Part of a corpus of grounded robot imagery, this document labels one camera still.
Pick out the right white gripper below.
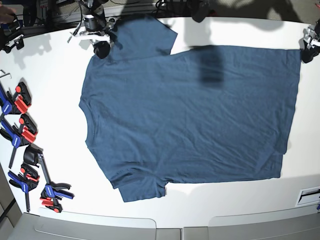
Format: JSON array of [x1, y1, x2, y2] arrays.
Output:
[[73, 17, 118, 59]]

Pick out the long-bar blue red clamp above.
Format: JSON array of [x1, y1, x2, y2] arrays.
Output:
[[37, 153, 74, 213]]

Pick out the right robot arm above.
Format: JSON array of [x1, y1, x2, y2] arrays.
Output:
[[70, 0, 116, 59]]

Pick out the left grey chair back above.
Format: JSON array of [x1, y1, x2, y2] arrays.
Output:
[[34, 207, 157, 240]]

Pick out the top blue red clamp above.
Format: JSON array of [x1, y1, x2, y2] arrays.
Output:
[[0, 81, 32, 121]]

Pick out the metal hex key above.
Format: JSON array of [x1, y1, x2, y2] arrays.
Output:
[[0, 69, 12, 79]]

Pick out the grey chair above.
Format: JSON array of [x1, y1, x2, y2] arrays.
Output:
[[208, 205, 320, 240], [34, 207, 157, 240]]

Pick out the white label slot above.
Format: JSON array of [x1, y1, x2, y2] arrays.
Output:
[[295, 186, 320, 208]]

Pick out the blue T-shirt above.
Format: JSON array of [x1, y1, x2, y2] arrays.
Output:
[[79, 15, 301, 202]]

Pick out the person hand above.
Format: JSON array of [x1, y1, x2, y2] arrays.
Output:
[[0, 2, 15, 24]]

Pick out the aluminium rail with cables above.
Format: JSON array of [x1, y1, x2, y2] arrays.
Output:
[[0, 4, 121, 43]]

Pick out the right grey chair back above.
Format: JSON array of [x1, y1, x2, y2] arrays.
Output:
[[208, 205, 320, 240]]

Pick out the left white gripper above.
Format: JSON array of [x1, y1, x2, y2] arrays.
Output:
[[301, 25, 320, 63]]

